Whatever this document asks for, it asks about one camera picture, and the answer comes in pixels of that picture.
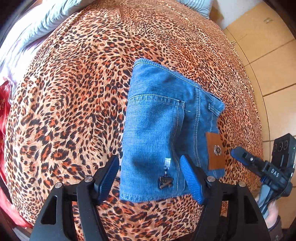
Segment person's right hand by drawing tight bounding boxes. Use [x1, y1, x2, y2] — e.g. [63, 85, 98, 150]
[264, 200, 281, 230]

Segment red patterned cloth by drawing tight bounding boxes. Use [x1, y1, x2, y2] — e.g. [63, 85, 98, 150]
[1, 78, 33, 228]

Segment wooden wardrobe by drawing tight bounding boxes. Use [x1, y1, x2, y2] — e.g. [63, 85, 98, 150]
[223, 1, 296, 229]

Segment white lilac bed sheet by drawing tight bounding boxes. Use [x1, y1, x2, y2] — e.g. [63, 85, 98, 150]
[1, 40, 44, 95]

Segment grey blue pillow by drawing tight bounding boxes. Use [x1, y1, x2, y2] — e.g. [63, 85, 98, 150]
[1, 1, 93, 65]

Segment blue denim jeans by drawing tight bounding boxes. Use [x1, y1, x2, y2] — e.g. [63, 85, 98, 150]
[119, 59, 225, 203]

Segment light blue striped pillow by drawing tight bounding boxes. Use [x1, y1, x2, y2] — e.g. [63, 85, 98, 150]
[177, 0, 213, 19]

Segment leopard print bedspread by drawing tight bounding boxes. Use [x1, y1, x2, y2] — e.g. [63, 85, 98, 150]
[4, 1, 263, 240]

